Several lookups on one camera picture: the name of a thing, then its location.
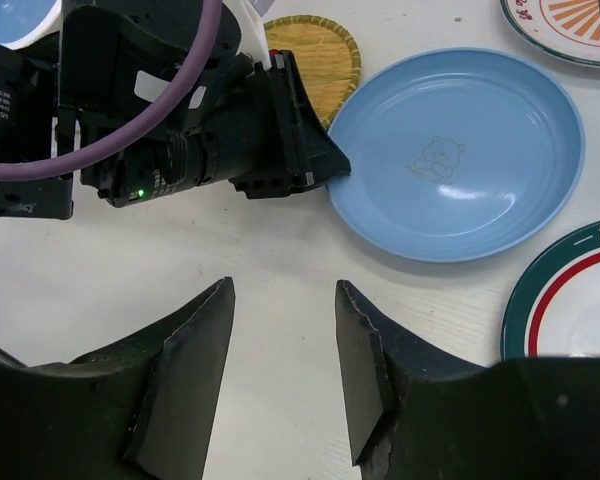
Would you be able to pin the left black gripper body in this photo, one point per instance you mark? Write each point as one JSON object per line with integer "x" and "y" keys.
{"x": 222, "y": 105}

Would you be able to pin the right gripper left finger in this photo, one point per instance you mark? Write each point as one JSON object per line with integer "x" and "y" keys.
{"x": 142, "y": 407}

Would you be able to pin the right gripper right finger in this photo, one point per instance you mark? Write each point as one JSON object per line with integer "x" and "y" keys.
{"x": 414, "y": 411}

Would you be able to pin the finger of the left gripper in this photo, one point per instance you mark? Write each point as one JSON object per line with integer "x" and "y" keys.
{"x": 311, "y": 159}

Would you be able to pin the round yellow bamboo plate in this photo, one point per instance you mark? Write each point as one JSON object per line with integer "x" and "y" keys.
{"x": 327, "y": 56}

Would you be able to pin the light blue plate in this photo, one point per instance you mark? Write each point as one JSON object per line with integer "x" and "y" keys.
{"x": 456, "y": 154}
{"x": 23, "y": 22}

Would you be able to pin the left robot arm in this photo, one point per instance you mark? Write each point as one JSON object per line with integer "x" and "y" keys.
{"x": 36, "y": 181}

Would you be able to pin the green red rimmed plate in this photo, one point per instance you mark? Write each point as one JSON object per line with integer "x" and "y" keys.
{"x": 554, "y": 308}

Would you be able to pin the orange sunburst enamel plate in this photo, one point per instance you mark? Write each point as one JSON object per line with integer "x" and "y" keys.
{"x": 566, "y": 29}

